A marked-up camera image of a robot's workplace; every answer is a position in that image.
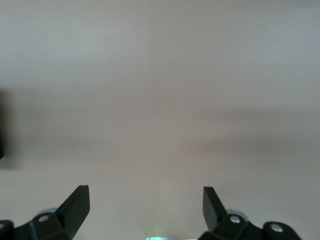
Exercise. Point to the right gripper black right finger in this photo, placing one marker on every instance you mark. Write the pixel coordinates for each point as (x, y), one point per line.
(212, 215)

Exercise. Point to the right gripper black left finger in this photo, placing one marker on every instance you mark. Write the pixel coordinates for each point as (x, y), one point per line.
(72, 212)

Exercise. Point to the black rectangular plastic box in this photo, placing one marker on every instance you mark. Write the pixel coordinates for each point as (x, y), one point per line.
(1, 125)

